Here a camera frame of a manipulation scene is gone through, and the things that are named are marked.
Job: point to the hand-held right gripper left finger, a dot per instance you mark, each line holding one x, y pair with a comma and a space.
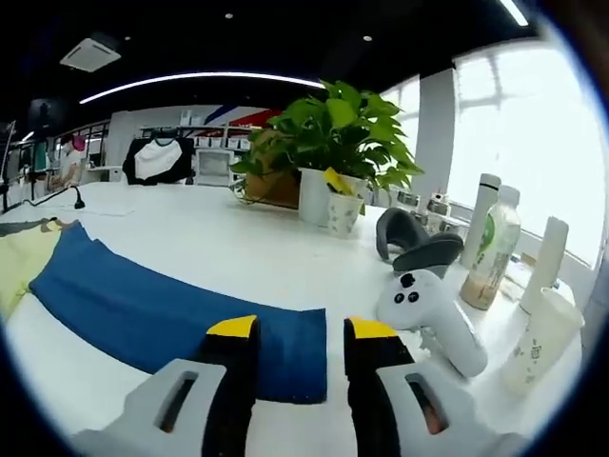
228, 371

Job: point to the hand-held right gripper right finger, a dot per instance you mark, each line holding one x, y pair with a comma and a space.
376, 371

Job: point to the yellow grey blue garment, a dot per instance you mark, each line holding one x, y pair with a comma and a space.
143, 309

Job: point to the white handheld controller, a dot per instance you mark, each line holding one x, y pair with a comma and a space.
428, 304

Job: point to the printed paper cup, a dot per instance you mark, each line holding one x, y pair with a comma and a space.
345, 216

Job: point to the tall white paper cup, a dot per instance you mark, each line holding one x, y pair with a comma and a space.
537, 343

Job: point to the clear plastic drink bottle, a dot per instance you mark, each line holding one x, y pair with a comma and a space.
492, 247

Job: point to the group of small jars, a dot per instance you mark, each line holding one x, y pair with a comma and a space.
438, 204

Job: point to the brown cardboard box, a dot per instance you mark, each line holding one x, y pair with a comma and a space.
278, 190

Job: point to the grey capped white bottle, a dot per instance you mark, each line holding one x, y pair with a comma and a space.
480, 214

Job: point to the yellow packet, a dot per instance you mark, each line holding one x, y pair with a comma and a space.
338, 182

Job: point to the white thermos bottle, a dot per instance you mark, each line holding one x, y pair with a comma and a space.
547, 262

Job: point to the black and white shirt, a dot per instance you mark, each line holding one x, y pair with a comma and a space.
154, 159

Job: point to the shelf of white storage boxes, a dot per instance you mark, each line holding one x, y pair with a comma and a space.
214, 142

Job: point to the white desk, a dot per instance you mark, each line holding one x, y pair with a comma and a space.
107, 173

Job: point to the green plant in white pot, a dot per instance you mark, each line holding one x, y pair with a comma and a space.
333, 124

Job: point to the teal cloth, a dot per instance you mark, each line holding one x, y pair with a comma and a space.
42, 157

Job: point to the long ceiling light strip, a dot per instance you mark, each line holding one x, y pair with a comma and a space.
214, 74

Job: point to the ceiling air conditioner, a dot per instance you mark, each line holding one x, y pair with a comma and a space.
90, 52

